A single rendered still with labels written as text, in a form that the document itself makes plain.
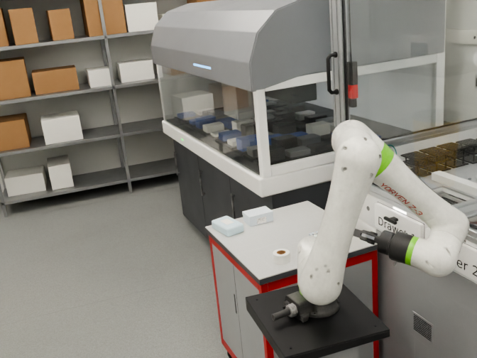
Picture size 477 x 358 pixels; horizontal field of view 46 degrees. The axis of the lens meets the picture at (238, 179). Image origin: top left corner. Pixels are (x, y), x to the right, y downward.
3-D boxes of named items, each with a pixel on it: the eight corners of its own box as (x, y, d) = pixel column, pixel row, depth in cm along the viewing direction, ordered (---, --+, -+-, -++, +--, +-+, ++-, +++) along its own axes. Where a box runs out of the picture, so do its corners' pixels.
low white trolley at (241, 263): (272, 433, 244) (259, 278, 219) (221, 356, 298) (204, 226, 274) (382, 388, 264) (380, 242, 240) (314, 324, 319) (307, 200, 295)
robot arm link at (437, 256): (451, 270, 161) (449, 288, 170) (464, 236, 167) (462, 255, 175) (403, 255, 168) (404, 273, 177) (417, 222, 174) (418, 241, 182)
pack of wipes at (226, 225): (245, 231, 264) (244, 223, 262) (228, 237, 259) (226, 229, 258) (228, 222, 276) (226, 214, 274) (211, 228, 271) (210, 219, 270)
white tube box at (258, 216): (250, 226, 268) (249, 217, 267) (243, 221, 276) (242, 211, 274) (273, 221, 273) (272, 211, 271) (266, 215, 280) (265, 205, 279)
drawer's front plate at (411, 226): (420, 251, 217) (420, 225, 213) (374, 226, 242) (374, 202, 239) (424, 250, 217) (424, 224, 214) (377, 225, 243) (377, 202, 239)
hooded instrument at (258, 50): (272, 330, 317) (244, 2, 261) (174, 223, 481) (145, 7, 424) (439, 273, 359) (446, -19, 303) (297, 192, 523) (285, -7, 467)
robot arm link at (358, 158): (294, 308, 164) (343, 138, 146) (293, 280, 180) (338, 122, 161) (337, 317, 165) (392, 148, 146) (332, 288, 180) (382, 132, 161)
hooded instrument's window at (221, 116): (260, 177, 291) (253, 91, 277) (164, 121, 448) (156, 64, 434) (433, 138, 331) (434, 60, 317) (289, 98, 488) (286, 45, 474)
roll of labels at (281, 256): (282, 266, 227) (281, 257, 226) (270, 261, 233) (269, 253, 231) (293, 260, 232) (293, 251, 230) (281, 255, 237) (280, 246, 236)
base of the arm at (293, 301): (284, 334, 176) (283, 318, 174) (259, 312, 188) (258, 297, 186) (348, 308, 187) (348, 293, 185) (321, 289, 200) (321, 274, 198)
